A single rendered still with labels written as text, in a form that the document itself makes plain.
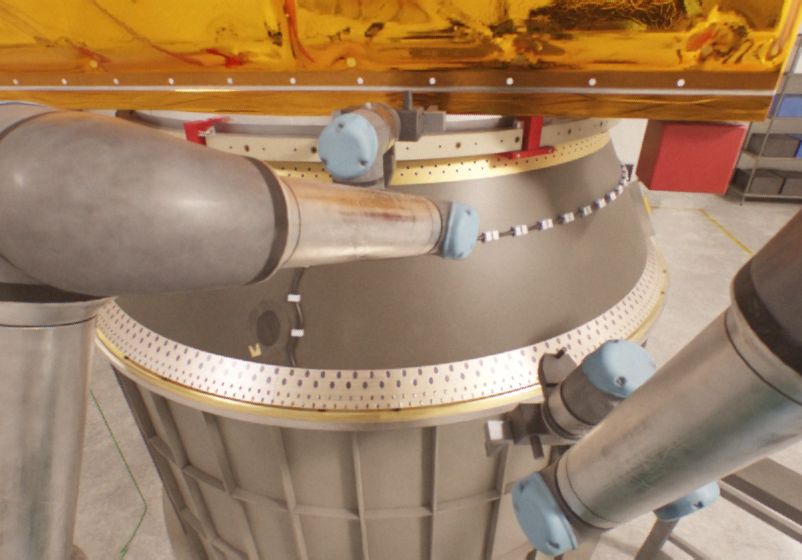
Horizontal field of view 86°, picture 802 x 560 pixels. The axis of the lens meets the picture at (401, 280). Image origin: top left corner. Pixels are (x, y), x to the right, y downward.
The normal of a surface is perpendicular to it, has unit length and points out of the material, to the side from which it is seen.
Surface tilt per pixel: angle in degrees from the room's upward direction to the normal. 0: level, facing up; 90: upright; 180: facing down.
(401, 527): 90
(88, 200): 68
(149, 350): 43
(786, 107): 90
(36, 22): 92
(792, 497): 0
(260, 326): 62
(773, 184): 90
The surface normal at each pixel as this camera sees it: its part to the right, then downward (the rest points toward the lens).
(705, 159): -0.22, 0.47
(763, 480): -0.02, -0.88
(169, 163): 0.50, -0.50
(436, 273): 0.16, 0.01
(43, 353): 0.76, 0.26
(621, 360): 0.15, -0.61
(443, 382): 0.11, -0.31
